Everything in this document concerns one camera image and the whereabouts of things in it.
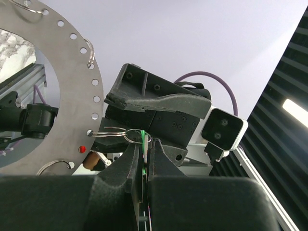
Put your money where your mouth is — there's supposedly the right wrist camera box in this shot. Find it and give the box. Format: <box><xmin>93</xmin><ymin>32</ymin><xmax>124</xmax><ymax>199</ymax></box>
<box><xmin>192</xmin><ymin>106</ymin><xmax>248</xmax><ymax>166</ymax></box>

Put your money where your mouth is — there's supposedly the green key tag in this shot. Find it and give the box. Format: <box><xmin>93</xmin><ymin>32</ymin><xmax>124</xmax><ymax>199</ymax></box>
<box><xmin>141</xmin><ymin>130</ymin><xmax>152</xmax><ymax>175</ymax></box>

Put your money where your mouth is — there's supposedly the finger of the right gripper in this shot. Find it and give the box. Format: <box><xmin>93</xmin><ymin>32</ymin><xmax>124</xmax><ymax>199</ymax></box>
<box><xmin>92</xmin><ymin>118</ymin><xmax>142</xmax><ymax>153</ymax></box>
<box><xmin>104</xmin><ymin>64</ymin><xmax>212</xmax><ymax>119</ymax></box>

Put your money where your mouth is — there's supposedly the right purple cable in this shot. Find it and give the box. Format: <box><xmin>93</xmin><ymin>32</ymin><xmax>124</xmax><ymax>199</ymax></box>
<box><xmin>173</xmin><ymin>71</ymin><xmax>239</xmax><ymax>117</ymax></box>

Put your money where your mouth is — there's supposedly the aluminium frame rail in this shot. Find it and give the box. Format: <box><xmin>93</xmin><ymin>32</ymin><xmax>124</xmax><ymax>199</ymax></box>
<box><xmin>0</xmin><ymin>64</ymin><xmax>47</xmax><ymax>102</ymax></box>

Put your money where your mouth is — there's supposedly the dark slatted ceiling panel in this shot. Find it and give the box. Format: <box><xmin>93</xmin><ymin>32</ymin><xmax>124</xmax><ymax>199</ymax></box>
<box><xmin>209</xmin><ymin>4</ymin><xmax>308</xmax><ymax>227</ymax></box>

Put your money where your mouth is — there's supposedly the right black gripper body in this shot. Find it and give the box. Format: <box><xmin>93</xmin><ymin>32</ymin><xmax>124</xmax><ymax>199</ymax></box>
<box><xmin>105</xmin><ymin>106</ymin><xmax>200</xmax><ymax>166</ymax></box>

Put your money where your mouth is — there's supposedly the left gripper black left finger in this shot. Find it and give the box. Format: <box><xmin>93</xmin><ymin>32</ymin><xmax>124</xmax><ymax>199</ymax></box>
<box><xmin>0</xmin><ymin>144</ymin><xmax>143</xmax><ymax>231</ymax></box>

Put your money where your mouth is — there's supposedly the large metal key ring disc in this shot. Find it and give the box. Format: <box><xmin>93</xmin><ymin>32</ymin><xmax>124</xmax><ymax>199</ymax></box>
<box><xmin>0</xmin><ymin>0</ymin><xmax>103</xmax><ymax>175</ymax></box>

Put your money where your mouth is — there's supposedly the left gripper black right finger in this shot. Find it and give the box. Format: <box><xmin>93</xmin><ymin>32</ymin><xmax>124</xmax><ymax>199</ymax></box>
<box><xmin>147</xmin><ymin>139</ymin><xmax>280</xmax><ymax>231</ymax></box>

